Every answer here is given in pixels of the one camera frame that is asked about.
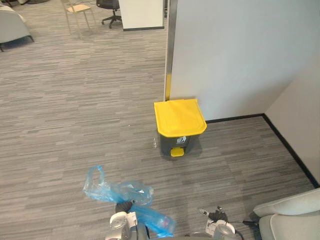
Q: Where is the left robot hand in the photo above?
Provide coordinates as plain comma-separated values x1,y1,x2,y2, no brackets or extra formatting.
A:
114,200,137,214

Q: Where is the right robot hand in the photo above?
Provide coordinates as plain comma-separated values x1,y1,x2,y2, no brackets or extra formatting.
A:
198,205,228,222

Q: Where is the blue plastic rubbish bag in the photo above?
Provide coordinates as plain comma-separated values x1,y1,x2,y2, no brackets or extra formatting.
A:
82,164,177,238

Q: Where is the grey trash can yellow lid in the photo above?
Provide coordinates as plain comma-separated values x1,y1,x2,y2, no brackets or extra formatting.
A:
153,98,208,158

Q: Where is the white partition desk panel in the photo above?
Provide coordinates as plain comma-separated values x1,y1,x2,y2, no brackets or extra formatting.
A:
118,0,165,32

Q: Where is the black office swivel chair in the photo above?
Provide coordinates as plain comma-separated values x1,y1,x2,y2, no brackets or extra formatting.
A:
96,0,123,29

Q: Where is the wooden seat metal chair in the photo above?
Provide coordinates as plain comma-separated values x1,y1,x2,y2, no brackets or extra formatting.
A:
64,0,97,41

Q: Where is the light grey sofa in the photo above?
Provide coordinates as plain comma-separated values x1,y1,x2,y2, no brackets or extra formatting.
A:
0,4,35,53

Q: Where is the metal wall corner strip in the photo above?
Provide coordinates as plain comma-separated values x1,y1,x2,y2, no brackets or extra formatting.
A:
164,0,175,102

